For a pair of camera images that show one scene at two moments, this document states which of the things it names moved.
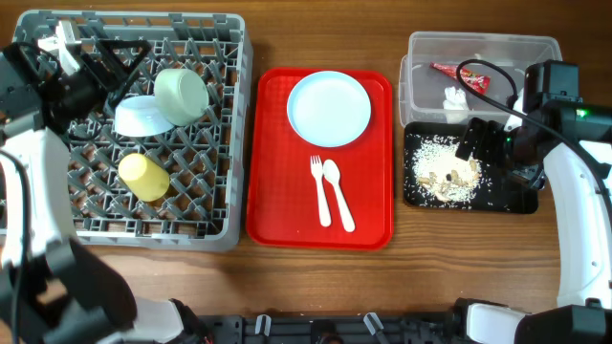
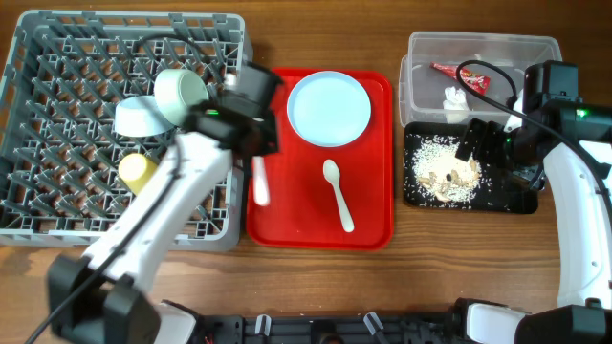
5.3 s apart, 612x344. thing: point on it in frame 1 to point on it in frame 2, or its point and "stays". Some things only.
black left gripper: x=101 y=76 to x=273 y=145
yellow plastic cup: x=146 y=180 stays
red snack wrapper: x=479 y=83 stays
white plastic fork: x=316 y=172 to x=262 y=196
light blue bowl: x=140 y=116 stays
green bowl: x=181 y=96 stays
